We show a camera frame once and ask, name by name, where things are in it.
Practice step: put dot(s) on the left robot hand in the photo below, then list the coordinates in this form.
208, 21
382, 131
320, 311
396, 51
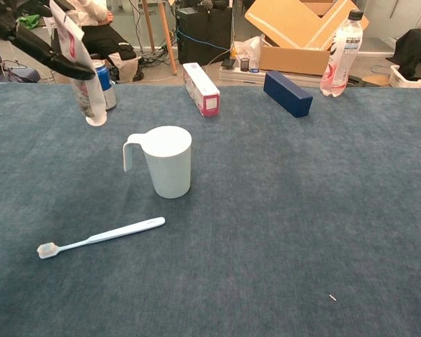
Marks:
31, 42

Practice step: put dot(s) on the white printed toothpaste tube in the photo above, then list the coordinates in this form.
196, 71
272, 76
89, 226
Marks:
86, 94

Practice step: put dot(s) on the light blue toothbrush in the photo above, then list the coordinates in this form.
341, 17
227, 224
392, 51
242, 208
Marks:
115, 233

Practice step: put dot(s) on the blue soda can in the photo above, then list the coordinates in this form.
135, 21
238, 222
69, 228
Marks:
107, 84

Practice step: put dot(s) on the white pink box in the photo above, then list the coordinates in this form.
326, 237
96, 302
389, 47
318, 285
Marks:
200, 87

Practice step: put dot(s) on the black mesh pen cup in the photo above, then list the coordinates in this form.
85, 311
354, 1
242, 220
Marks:
245, 65

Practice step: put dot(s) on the green bag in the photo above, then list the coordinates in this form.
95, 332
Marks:
31, 21

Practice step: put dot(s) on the dark blue padded seat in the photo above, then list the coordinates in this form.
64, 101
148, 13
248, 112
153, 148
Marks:
17, 75

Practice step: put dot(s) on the person in beige trousers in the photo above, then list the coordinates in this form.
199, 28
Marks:
105, 38

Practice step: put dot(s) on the wooden easel legs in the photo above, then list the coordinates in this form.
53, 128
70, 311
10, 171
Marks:
166, 35

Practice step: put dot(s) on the black computer tower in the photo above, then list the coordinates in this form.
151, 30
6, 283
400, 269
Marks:
203, 35

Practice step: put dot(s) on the small black device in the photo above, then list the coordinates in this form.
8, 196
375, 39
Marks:
228, 63

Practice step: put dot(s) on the aluminium profile rails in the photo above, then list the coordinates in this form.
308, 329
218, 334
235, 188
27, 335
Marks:
242, 77

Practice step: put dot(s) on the white plastic bag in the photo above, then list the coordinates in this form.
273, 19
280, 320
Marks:
247, 49

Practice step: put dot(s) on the dark blue long box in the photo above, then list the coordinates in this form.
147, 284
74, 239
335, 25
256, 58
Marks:
287, 93

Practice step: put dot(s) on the brown cardboard box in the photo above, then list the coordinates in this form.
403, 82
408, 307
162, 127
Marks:
294, 35

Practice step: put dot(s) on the blue felt table mat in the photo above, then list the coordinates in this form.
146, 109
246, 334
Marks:
266, 210

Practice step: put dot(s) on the pink drink plastic bottle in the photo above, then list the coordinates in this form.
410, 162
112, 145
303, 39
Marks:
340, 59

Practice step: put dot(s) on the white storage bin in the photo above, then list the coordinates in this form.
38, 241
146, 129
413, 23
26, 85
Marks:
407, 80

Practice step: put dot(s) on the black cloth cover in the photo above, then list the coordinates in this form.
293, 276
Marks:
417, 49

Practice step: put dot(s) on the tiny white fleck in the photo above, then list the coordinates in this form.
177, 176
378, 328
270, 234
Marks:
333, 297

